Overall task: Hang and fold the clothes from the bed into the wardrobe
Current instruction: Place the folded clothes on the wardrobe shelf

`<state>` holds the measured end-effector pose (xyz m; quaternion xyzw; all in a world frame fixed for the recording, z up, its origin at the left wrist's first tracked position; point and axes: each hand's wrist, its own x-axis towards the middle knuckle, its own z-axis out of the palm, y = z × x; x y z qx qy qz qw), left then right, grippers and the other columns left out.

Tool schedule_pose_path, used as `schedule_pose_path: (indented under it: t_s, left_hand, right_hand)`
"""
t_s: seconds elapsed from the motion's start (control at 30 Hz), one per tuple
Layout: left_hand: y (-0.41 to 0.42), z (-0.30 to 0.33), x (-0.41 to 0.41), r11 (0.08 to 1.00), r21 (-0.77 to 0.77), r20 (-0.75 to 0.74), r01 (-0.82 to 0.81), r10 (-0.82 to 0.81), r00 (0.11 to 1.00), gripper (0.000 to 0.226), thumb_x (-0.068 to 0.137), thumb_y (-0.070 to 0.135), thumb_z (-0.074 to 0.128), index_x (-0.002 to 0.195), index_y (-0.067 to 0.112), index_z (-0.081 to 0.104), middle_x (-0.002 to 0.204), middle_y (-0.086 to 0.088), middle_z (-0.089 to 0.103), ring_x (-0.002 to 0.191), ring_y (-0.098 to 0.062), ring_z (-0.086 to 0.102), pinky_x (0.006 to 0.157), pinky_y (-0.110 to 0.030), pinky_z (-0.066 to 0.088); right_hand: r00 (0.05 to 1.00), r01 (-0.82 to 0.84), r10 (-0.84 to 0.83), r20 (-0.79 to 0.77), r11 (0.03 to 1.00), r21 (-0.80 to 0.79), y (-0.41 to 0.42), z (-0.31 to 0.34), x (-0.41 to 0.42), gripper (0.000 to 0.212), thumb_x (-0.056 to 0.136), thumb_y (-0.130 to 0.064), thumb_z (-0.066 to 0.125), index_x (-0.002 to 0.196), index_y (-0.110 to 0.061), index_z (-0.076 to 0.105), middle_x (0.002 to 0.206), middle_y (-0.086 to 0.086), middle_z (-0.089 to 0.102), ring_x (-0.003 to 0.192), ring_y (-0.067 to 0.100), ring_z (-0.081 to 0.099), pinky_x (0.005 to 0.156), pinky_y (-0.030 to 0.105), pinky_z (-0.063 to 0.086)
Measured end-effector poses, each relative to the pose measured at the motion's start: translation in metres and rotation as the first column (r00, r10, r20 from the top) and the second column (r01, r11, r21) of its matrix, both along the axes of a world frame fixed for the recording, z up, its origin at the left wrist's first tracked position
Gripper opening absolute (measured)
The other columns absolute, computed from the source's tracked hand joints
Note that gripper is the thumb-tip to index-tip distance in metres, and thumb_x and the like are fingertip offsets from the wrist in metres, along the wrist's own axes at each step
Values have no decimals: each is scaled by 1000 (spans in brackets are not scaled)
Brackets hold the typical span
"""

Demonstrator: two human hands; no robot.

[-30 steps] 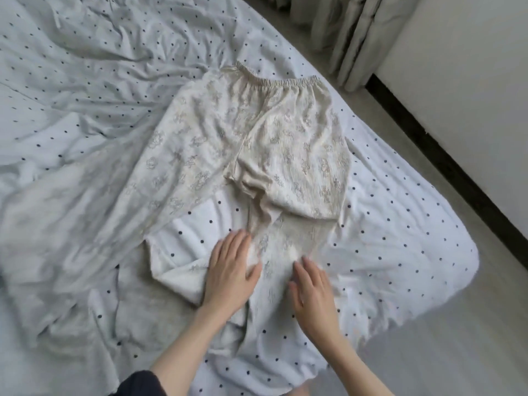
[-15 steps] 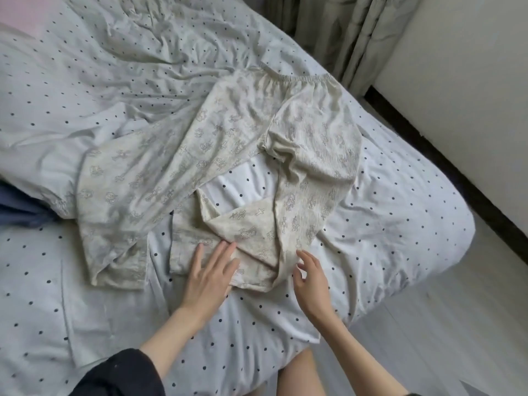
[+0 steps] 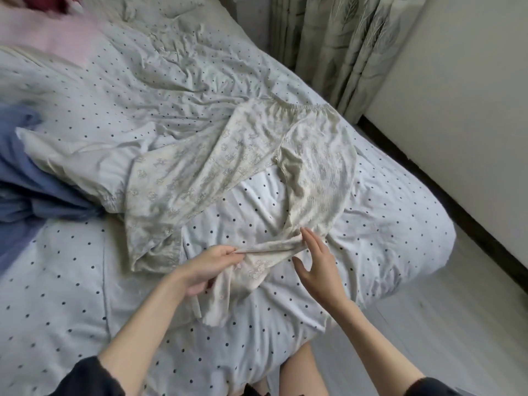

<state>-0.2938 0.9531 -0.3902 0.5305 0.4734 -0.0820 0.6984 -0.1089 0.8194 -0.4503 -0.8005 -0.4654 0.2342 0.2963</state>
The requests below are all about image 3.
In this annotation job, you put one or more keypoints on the person's left hand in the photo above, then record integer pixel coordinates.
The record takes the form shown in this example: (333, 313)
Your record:
(206, 264)

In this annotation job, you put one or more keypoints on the person's right hand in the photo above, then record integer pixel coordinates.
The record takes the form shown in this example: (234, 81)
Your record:
(323, 280)

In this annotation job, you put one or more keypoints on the beige patterned pants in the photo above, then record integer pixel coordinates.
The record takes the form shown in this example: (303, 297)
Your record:
(206, 169)

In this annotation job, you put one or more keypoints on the cream white jacket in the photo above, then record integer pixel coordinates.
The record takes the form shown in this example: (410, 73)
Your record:
(91, 165)

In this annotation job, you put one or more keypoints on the blue denim jeans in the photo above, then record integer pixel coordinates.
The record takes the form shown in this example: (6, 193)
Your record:
(25, 202)

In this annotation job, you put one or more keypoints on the person's right forearm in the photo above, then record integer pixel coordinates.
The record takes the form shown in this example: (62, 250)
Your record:
(379, 350)

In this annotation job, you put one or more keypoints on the person's left forearm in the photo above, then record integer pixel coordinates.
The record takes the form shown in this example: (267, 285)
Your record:
(144, 334)

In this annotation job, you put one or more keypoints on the person's bare leg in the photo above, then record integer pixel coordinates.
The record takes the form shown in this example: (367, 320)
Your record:
(301, 375)

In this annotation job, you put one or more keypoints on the white dotted bed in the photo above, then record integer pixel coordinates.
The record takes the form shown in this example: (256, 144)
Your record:
(379, 218)

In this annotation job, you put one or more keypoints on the white bedside cabinet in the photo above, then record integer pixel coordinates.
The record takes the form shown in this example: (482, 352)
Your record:
(252, 16)

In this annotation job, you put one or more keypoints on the pink pillow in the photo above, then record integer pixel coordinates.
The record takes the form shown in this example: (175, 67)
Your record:
(49, 33)

